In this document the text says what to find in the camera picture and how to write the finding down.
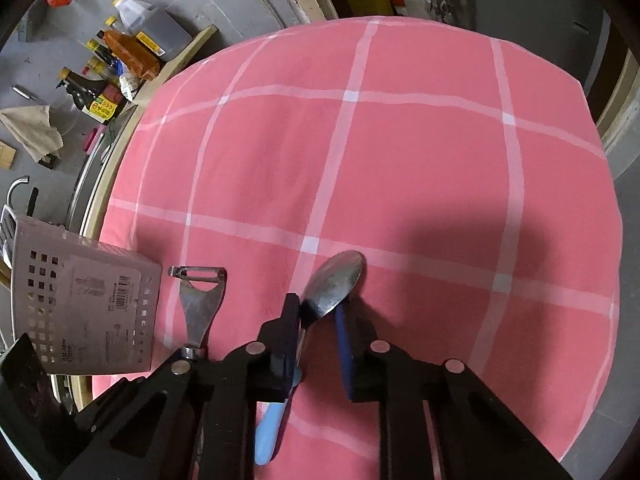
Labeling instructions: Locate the beige hanging towel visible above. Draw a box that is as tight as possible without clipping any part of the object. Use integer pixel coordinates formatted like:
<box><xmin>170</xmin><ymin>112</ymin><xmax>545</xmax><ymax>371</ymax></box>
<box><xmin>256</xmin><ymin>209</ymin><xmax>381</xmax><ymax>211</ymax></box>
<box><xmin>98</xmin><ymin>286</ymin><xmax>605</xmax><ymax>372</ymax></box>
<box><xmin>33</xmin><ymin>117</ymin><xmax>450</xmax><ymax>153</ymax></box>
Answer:
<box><xmin>0</xmin><ymin>105</ymin><xmax>64</xmax><ymax>162</ymax></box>

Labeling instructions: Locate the chrome faucet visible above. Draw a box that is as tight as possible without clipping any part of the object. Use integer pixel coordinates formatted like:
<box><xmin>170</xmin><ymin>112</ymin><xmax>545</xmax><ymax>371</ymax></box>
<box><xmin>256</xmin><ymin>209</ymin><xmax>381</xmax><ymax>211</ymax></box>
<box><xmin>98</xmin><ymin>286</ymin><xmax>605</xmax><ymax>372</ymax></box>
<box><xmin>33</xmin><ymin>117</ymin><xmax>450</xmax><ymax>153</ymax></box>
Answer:
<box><xmin>4</xmin><ymin>174</ymin><xmax>32</xmax><ymax>208</ymax></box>

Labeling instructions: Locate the dark soy sauce bottle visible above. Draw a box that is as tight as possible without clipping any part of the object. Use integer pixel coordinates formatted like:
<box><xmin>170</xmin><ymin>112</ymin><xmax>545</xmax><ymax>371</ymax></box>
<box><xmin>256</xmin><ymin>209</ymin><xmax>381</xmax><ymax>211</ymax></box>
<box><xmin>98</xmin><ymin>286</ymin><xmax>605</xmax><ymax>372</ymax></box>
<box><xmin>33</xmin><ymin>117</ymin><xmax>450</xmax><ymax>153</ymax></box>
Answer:
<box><xmin>58</xmin><ymin>67</ymin><xmax>125</xmax><ymax>125</ymax></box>

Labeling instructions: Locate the steel peeler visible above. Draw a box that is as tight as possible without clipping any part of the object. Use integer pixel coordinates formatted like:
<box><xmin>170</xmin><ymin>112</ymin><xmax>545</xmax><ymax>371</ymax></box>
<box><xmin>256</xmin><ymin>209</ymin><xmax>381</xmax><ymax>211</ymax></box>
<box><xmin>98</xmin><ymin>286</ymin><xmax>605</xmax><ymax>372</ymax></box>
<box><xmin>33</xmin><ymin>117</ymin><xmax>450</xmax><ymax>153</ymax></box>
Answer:
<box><xmin>168</xmin><ymin>266</ymin><xmax>228</xmax><ymax>361</ymax></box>

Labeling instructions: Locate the large vinegar jug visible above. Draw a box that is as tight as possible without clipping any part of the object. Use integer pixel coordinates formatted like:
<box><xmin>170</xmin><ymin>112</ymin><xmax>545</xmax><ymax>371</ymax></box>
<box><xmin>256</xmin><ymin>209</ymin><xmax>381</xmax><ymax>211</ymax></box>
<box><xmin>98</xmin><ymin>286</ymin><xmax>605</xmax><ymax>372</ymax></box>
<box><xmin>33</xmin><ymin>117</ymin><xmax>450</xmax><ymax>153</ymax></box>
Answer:
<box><xmin>113</xmin><ymin>0</ymin><xmax>192</xmax><ymax>62</ymax></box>

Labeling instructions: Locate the white perforated utensil holder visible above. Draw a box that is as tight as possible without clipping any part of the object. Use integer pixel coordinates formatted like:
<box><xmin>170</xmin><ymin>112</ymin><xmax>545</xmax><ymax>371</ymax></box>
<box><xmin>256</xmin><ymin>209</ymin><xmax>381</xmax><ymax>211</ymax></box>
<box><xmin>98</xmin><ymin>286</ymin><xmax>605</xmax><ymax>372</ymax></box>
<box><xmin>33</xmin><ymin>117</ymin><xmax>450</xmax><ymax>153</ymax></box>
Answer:
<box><xmin>10</xmin><ymin>214</ymin><xmax>162</xmax><ymax>375</ymax></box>

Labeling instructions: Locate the wooden grater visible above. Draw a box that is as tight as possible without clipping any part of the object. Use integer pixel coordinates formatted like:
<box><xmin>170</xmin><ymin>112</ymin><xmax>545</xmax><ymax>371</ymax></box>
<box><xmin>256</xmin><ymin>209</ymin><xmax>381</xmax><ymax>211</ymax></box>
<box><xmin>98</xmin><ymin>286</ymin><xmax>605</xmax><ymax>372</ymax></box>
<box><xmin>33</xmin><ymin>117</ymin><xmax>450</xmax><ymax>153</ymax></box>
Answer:
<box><xmin>0</xmin><ymin>142</ymin><xmax>16</xmax><ymax>170</ymax></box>

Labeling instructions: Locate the blue white snack bag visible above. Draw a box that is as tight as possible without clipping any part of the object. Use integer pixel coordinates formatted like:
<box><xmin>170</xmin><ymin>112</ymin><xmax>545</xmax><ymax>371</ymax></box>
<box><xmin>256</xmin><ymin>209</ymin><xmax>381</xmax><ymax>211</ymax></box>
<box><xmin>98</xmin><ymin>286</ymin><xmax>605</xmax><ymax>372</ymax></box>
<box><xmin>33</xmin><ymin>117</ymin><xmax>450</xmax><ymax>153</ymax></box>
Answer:
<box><xmin>115</xmin><ymin>60</ymin><xmax>143</xmax><ymax>102</ymax></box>

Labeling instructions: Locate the orange sauce bottle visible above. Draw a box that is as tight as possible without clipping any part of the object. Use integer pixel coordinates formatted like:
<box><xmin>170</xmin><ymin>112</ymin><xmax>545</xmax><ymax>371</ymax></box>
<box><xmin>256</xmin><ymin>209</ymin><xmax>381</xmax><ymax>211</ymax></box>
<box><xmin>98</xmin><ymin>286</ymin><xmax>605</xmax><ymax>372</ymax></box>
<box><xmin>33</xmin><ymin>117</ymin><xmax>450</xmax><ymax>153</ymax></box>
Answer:
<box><xmin>96</xmin><ymin>29</ymin><xmax>160</xmax><ymax>81</ymax></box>

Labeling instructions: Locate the steel spoon blue handle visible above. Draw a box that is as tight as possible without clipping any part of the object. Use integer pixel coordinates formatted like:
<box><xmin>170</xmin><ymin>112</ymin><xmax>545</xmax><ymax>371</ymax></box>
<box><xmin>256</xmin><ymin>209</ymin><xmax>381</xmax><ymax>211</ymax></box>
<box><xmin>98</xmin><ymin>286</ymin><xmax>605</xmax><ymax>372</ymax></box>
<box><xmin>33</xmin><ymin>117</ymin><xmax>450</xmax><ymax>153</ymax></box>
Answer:
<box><xmin>254</xmin><ymin>250</ymin><xmax>366</xmax><ymax>466</ymax></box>

